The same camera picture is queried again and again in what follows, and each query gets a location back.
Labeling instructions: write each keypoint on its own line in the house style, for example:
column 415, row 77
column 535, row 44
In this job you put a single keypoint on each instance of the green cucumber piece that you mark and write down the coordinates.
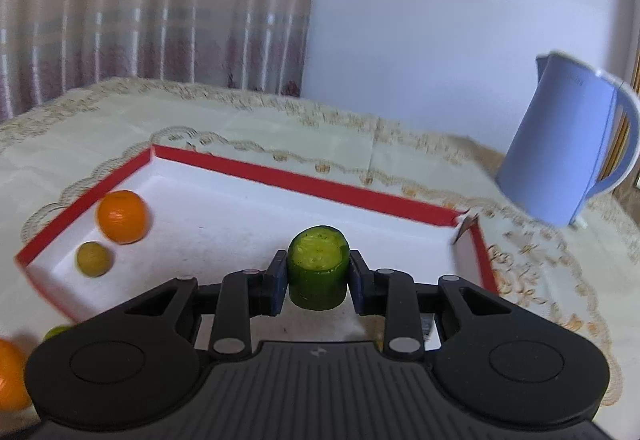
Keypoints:
column 317, row 270

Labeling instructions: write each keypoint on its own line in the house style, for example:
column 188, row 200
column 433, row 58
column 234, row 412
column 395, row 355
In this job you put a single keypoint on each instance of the green round fruit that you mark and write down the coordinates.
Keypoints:
column 57, row 334

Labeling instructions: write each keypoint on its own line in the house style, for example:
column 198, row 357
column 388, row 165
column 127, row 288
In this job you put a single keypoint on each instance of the gold framed wall panel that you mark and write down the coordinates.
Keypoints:
column 620, row 134

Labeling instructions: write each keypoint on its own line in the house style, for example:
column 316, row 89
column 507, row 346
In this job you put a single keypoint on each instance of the red cardboard box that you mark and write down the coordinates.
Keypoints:
column 225, row 220

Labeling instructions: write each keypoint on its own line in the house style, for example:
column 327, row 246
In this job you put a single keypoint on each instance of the orange mandarin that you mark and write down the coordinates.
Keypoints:
column 12, row 372
column 122, row 217

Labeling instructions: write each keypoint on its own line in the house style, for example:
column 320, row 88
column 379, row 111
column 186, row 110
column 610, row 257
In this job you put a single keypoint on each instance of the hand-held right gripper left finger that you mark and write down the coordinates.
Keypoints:
column 277, row 285

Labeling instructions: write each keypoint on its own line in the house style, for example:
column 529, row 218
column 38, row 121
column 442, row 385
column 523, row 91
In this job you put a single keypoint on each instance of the small yellow round fruit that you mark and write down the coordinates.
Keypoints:
column 93, row 259

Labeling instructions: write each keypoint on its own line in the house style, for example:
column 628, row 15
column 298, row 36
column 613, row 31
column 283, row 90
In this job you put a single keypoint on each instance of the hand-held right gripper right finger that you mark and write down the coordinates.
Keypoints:
column 357, row 287

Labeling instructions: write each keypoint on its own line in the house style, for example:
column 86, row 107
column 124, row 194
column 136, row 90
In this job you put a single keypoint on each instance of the light blue electric kettle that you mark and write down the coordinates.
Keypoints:
column 560, row 144

